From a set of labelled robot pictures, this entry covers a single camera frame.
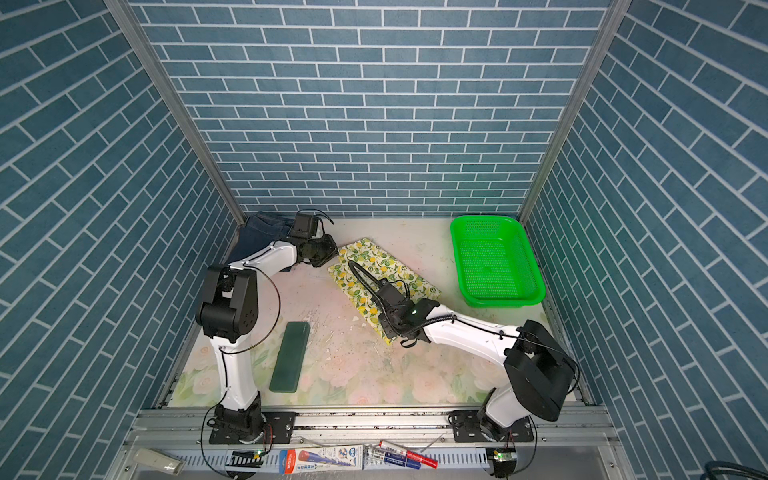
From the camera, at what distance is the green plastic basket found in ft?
3.18

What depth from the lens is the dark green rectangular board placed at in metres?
0.81

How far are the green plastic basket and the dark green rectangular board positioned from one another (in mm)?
517
